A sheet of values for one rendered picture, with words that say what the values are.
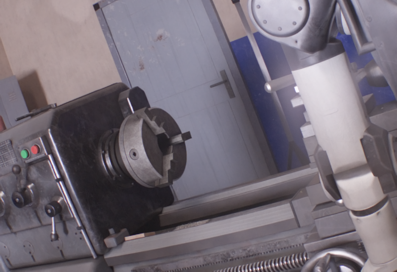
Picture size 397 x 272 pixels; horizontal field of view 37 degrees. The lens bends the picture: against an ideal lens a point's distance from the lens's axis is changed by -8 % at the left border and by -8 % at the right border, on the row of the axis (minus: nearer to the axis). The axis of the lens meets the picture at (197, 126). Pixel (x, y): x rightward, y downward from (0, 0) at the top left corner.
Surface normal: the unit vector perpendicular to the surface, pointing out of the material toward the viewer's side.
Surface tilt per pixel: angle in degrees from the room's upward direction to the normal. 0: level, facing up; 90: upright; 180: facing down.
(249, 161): 90
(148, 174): 119
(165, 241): 36
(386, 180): 101
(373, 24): 90
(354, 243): 90
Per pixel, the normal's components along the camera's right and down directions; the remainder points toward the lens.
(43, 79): -0.44, 0.26
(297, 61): -0.75, 0.36
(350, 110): 0.24, 0.00
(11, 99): 0.82, -0.28
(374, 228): -0.21, 0.39
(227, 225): -0.56, -0.59
